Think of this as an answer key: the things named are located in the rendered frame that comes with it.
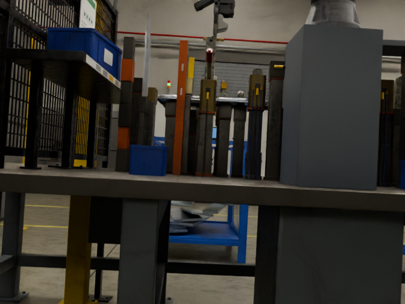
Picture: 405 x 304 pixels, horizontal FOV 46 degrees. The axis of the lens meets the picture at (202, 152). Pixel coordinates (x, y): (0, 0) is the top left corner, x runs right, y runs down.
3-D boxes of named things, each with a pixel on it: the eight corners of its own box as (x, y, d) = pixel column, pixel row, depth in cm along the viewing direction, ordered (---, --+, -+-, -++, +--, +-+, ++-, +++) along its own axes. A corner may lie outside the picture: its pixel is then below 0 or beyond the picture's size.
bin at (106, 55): (121, 84, 183) (123, 51, 183) (91, 67, 153) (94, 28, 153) (79, 83, 185) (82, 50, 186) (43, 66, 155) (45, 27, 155)
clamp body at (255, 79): (260, 180, 176) (265, 79, 177) (263, 181, 165) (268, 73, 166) (242, 179, 176) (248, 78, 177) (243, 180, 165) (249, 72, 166)
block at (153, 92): (153, 172, 210) (158, 90, 211) (150, 172, 202) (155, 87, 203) (135, 171, 210) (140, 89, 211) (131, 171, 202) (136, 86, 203)
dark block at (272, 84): (276, 180, 173) (282, 64, 174) (279, 181, 166) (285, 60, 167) (263, 180, 173) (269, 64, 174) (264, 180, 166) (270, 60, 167)
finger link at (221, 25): (227, 35, 189) (229, 13, 190) (212, 35, 190) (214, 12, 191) (227, 38, 193) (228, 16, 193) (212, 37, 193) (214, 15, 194)
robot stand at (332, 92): (376, 190, 117) (383, 29, 119) (296, 186, 117) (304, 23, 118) (348, 186, 137) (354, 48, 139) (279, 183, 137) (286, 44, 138)
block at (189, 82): (188, 175, 181) (193, 79, 182) (187, 175, 178) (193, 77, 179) (178, 174, 181) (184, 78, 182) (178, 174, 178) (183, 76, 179)
